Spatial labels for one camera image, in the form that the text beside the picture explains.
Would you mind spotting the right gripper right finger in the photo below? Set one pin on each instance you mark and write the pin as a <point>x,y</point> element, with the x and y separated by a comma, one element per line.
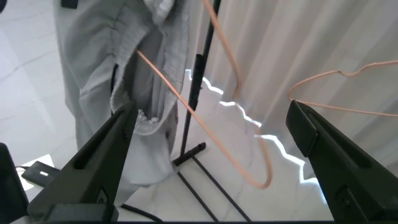
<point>348,174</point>

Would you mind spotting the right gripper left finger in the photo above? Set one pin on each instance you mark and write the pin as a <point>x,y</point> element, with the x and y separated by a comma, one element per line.
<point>93,174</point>

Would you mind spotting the pink clothes hanger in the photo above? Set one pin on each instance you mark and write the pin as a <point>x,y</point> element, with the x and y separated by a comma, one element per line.
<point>205,127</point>
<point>342,107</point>

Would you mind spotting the pale grey shorts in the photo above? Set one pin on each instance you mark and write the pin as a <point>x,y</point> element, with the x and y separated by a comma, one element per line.
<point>93,46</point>

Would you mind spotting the black clothes rack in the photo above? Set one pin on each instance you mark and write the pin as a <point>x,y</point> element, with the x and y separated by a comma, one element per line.
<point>197,81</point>

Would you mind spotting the black power adapter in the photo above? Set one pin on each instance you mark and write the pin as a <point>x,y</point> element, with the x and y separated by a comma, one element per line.
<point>38,174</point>

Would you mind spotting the white curtain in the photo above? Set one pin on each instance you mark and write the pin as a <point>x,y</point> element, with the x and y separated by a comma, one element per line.
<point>295,37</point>

